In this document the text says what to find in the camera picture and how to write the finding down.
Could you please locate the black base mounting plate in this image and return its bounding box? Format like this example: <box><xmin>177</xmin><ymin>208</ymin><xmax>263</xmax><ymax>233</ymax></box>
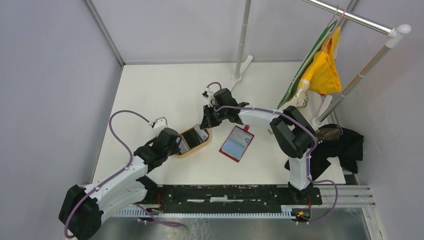
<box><xmin>139</xmin><ymin>184</ymin><xmax>323</xmax><ymax>214</ymax></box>

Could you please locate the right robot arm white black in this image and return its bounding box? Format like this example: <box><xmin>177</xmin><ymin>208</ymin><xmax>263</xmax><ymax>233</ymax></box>
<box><xmin>199</xmin><ymin>88</ymin><xmax>318</xmax><ymax>204</ymax></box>

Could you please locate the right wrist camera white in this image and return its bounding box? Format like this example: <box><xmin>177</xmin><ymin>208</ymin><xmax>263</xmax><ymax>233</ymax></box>
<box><xmin>201</xmin><ymin>87</ymin><xmax>213</xmax><ymax>99</ymax></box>

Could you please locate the metal clothes rack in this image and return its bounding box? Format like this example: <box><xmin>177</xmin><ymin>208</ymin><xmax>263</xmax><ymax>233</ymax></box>
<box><xmin>217</xmin><ymin>0</ymin><xmax>412</xmax><ymax>128</ymax></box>

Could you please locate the wooden tray with cards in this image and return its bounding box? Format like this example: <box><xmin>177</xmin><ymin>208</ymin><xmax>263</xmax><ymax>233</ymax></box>
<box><xmin>176</xmin><ymin>124</ymin><xmax>211</xmax><ymax>158</ymax></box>

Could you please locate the green patterned hanging garment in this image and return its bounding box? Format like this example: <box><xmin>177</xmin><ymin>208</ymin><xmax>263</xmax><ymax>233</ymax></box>
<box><xmin>277</xmin><ymin>20</ymin><xmax>338</xmax><ymax>109</ymax></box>

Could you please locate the camouflage cloth piece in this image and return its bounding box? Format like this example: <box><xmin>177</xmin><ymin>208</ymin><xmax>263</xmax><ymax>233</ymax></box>
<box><xmin>315</xmin><ymin>126</ymin><xmax>342</xmax><ymax>142</ymax></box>

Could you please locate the black cloth pile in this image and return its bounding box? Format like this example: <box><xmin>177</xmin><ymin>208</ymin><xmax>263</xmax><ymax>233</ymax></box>
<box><xmin>284</xmin><ymin>124</ymin><xmax>365</xmax><ymax>181</ymax></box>

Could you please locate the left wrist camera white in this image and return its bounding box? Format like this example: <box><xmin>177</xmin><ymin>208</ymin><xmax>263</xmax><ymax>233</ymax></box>
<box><xmin>149</xmin><ymin>116</ymin><xmax>168</xmax><ymax>129</ymax></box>

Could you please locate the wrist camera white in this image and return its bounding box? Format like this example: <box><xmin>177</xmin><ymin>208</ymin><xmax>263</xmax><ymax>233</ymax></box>
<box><xmin>201</xmin><ymin>87</ymin><xmax>213</xmax><ymax>99</ymax></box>
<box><xmin>149</xmin><ymin>116</ymin><xmax>168</xmax><ymax>129</ymax></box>

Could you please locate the white cable duct strip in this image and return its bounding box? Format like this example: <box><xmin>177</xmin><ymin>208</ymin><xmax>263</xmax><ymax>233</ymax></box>
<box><xmin>113</xmin><ymin>206</ymin><xmax>295</xmax><ymax>220</ymax></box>

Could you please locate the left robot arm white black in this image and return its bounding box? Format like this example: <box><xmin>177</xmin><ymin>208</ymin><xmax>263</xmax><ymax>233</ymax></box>
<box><xmin>58</xmin><ymin>127</ymin><xmax>181</xmax><ymax>240</ymax></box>

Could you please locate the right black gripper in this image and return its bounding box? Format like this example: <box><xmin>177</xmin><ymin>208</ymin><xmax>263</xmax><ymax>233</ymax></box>
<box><xmin>200</xmin><ymin>103</ymin><xmax>228</xmax><ymax>129</ymax></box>

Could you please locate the yellow hanging garment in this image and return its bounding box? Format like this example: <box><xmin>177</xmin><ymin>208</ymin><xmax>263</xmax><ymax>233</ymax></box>
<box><xmin>300</xmin><ymin>26</ymin><xmax>342</xmax><ymax>95</ymax></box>

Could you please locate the red card holder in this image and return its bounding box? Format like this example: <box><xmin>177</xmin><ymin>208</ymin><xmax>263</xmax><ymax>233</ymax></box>
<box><xmin>219</xmin><ymin>125</ymin><xmax>255</xmax><ymax>163</ymax></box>

